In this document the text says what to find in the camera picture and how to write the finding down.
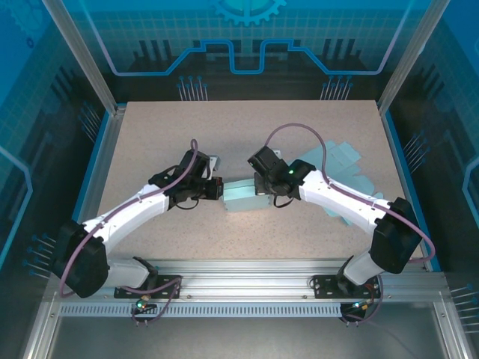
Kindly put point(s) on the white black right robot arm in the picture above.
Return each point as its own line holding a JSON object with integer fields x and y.
{"x": 337, "y": 198}

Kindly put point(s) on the green lit connector plug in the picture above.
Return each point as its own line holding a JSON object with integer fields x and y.
{"x": 361, "y": 304}
{"x": 141, "y": 304}

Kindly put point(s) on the brushed metal front panel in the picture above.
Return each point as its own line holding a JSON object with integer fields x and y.
{"x": 243, "y": 340}

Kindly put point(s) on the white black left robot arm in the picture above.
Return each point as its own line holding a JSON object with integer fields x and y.
{"x": 127, "y": 209}

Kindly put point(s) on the aluminium frame side bar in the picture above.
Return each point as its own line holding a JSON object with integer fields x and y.
{"x": 454, "y": 329}
{"x": 43, "y": 325}

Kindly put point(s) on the blue table edge strip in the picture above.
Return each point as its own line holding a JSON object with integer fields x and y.
{"x": 96, "y": 168}
{"x": 399, "y": 157}

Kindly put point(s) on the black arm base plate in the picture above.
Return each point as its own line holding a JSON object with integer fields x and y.
{"x": 166, "y": 292}
{"x": 323, "y": 286}

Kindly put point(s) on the aluminium front rail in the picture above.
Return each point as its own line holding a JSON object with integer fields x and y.
{"x": 243, "y": 276}

